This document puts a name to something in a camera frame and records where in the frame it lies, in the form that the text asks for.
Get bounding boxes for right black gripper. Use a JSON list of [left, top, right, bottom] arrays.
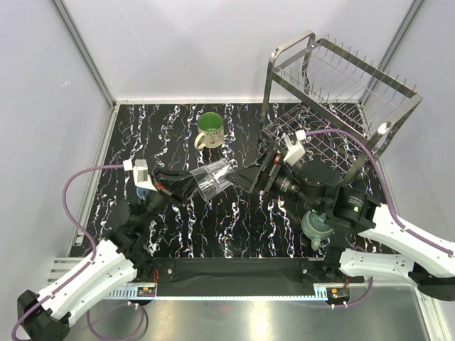
[[225, 148, 323, 214]]

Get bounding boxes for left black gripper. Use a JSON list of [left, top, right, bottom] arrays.
[[137, 167, 207, 229]]

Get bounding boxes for light blue plastic cup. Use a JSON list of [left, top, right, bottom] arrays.
[[136, 187, 149, 201]]

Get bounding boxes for clear faceted glass tumbler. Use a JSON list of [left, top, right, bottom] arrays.
[[190, 158, 234, 202]]

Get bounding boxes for white floral mug green inside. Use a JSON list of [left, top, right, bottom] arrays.
[[194, 112, 224, 150]]

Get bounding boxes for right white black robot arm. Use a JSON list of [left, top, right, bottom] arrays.
[[227, 151, 454, 301]]

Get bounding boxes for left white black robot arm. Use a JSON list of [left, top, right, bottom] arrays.
[[11, 170, 197, 340]]

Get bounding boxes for steel two-tier dish rack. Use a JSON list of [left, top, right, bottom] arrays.
[[260, 30, 422, 183]]

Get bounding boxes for black marble pattern mat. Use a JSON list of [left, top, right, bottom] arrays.
[[69, 102, 410, 259]]

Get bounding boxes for teal ceramic mug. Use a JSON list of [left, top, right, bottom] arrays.
[[301, 211, 333, 251]]

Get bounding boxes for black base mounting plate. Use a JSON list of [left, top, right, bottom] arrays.
[[153, 258, 363, 299]]

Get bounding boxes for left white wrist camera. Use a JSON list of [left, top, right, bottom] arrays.
[[133, 159, 156, 190]]

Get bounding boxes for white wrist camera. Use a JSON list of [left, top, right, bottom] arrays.
[[284, 130, 306, 166], [133, 159, 156, 190]]

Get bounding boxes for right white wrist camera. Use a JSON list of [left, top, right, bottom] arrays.
[[284, 130, 306, 166]]

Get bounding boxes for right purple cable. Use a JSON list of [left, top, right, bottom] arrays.
[[305, 129, 455, 256]]

